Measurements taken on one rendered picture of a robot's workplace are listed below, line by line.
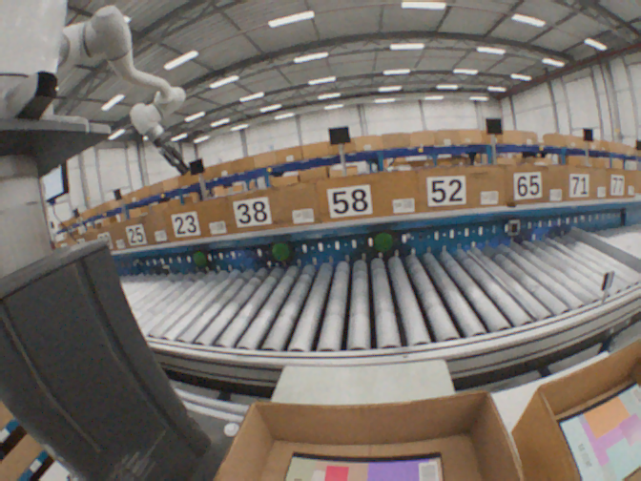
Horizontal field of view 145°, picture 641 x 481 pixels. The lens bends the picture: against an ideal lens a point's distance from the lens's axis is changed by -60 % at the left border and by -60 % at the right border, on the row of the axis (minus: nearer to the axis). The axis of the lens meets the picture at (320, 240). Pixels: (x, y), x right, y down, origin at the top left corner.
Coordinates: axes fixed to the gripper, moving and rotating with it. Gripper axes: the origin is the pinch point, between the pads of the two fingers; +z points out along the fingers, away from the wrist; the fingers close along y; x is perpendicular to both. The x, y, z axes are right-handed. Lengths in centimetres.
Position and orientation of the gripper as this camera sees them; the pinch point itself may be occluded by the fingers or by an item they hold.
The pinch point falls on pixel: (182, 168)
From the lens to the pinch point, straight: 130.8
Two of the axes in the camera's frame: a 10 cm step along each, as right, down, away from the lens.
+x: 8.3, -5.2, -1.7
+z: 5.3, 6.8, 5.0
